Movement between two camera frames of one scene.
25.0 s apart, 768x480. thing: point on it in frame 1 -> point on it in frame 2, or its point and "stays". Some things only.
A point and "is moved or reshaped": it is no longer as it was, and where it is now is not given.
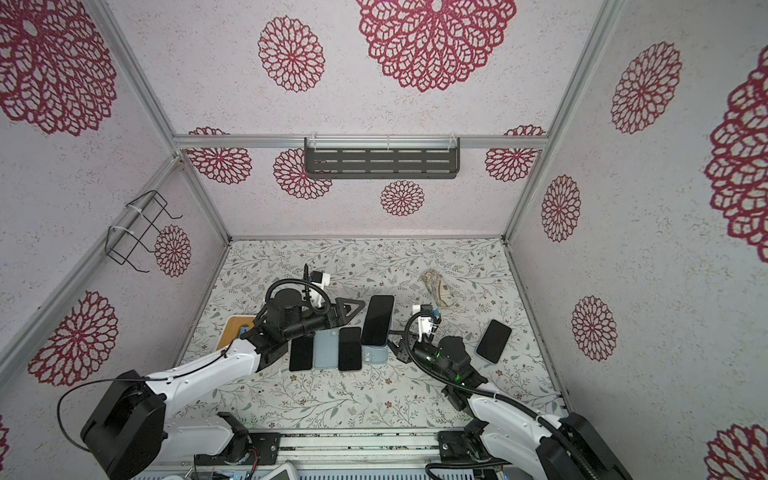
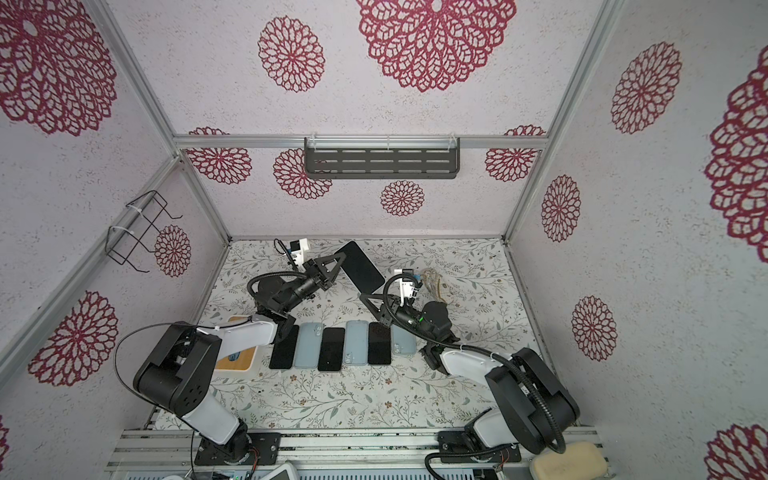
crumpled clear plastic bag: (432, 280) stays
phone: (349, 349) -> (332, 349)
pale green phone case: (375, 355) -> (356, 342)
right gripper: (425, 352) -> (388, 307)
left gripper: (344, 319) -> (314, 270)
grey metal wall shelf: (381, 157) stays
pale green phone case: (326, 349) -> (308, 345)
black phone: (494, 340) -> (360, 270)
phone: (301, 353) is moved or reshaped
